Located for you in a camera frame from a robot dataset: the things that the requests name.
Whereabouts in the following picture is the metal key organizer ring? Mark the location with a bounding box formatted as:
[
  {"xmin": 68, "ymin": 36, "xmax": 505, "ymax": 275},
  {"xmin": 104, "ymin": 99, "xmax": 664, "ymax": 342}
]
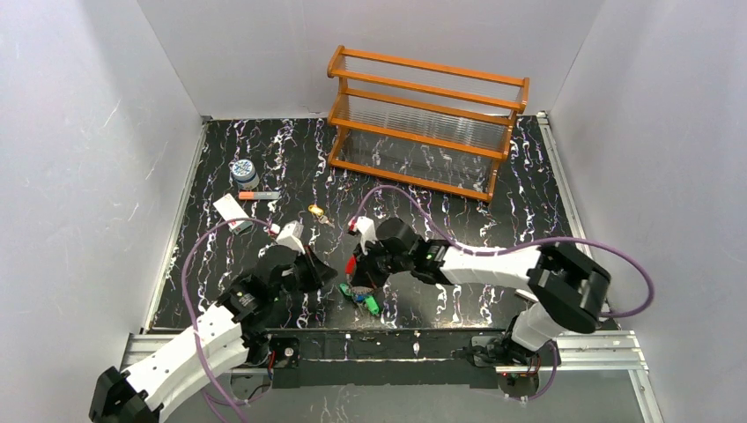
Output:
[{"xmin": 339, "ymin": 254, "xmax": 381, "ymax": 308}]

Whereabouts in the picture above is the green tag key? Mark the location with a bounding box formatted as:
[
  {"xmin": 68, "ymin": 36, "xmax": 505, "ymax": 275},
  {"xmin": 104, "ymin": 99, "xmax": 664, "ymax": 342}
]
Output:
[
  {"xmin": 339, "ymin": 284, "xmax": 353, "ymax": 298},
  {"xmin": 364, "ymin": 297, "xmax": 380, "ymax": 315}
]

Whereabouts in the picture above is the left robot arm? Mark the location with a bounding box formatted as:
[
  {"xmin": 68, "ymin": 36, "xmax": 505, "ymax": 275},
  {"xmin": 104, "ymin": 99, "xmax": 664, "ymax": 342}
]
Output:
[{"xmin": 89, "ymin": 246, "xmax": 337, "ymax": 422}]

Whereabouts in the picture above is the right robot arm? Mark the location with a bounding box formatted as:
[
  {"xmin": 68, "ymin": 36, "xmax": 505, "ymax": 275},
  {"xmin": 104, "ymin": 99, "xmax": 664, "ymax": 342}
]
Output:
[{"xmin": 346, "ymin": 217, "xmax": 611, "ymax": 353}]

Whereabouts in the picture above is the yellow tag key left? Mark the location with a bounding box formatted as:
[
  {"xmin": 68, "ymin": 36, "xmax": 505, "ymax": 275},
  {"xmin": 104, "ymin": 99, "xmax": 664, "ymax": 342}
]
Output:
[{"xmin": 307, "ymin": 204, "xmax": 335, "ymax": 227}]

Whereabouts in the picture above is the orange grey marker pen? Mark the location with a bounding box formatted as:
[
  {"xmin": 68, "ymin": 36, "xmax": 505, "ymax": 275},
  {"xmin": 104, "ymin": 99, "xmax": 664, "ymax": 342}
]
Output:
[{"xmin": 238, "ymin": 191, "xmax": 281, "ymax": 201}]

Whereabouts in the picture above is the white card box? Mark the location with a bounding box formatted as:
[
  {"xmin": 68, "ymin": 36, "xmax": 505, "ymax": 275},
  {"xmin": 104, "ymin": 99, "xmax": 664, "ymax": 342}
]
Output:
[{"xmin": 213, "ymin": 194, "xmax": 254, "ymax": 234}]

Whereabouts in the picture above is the blue white round jar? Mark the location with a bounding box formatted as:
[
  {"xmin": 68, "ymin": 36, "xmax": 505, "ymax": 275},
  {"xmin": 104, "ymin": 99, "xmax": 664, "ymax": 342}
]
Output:
[{"xmin": 230, "ymin": 159, "xmax": 259, "ymax": 191}]

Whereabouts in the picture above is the orange wooden shelf rack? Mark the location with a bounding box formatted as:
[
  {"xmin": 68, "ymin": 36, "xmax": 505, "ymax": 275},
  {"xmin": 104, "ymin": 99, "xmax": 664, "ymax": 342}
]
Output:
[{"xmin": 326, "ymin": 45, "xmax": 530, "ymax": 202}]

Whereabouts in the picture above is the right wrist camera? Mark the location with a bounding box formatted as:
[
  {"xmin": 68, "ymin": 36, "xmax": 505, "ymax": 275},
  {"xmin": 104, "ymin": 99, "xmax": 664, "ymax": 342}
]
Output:
[{"xmin": 348, "ymin": 216, "xmax": 378, "ymax": 255}]

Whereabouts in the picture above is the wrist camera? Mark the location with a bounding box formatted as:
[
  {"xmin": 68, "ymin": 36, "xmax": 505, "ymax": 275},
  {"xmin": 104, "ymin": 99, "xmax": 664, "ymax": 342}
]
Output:
[
  {"xmin": 269, "ymin": 220, "xmax": 305, "ymax": 254},
  {"xmin": 348, "ymin": 216, "xmax": 378, "ymax": 255}
]

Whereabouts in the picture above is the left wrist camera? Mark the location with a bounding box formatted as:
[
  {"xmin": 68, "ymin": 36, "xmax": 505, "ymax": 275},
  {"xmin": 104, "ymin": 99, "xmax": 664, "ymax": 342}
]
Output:
[{"xmin": 269, "ymin": 220, "xmax": 305, "ymax": 254}]

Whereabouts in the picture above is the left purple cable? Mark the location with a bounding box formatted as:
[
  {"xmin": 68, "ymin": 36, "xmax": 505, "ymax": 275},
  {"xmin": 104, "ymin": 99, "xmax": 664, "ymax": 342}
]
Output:
[{"xmin": 181, "ymin": 217, "xmax": 281, "ymax": 423}]

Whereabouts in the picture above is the purple cable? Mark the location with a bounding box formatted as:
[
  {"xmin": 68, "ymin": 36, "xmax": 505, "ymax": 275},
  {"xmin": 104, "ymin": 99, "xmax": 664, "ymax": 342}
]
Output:
[
  {"xmin": 181, "ymin": 217, "xmax": 281, "ymax": 423},
  {"xmin": 350, "ymin": 184, "xmax": 656, "ymax": 404}
]

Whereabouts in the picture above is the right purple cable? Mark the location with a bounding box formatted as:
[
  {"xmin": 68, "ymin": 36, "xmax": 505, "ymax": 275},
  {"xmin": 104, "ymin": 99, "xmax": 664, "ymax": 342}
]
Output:
[{"xmin": 350, "ymin": 184, "xmax": 656, "ymax": 404}]

